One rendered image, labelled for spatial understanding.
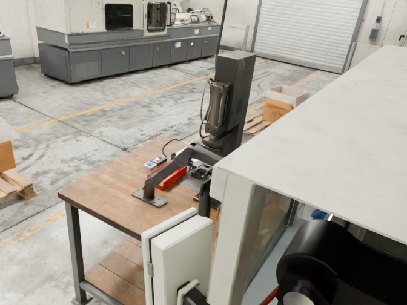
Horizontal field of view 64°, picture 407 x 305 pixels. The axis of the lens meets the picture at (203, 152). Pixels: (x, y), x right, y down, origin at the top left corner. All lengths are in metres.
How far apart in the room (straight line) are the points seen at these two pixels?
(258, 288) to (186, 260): 0.59
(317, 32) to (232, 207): 10.52
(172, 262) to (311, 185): 0.36
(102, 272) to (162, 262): 1.65
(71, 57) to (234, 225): 6.21
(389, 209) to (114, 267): 2.03
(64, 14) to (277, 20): 6.97
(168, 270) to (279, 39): 10.85
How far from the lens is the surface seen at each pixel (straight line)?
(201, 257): 0.85
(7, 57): 6.05
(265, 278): 1.40
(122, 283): 2.32
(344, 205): 0.58
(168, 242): 0.75
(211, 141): 1.87
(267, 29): 11.55
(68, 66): 6.77
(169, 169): 1.64
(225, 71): 1.84
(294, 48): 11.26
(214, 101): 1.81
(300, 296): 0.62
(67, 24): 6.62
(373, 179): 0.69
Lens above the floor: 1.98
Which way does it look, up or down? 27 degrees down
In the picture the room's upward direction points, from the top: 7 degrees clockwise
